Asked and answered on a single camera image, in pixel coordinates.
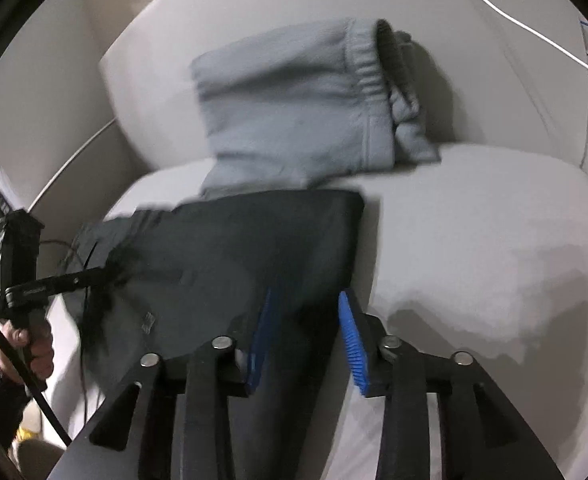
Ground black pants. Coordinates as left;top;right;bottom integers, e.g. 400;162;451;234
65;190;364;479

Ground person's left hand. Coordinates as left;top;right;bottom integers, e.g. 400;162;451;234
0;320;54;385

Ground folded grey sweatpants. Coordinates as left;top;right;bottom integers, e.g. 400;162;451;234
191;18;440;198

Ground grey sofa back cushion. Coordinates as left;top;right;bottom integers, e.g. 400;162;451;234
101;0;588;169

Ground white charging cable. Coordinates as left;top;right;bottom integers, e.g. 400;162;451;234
430;0;588;86

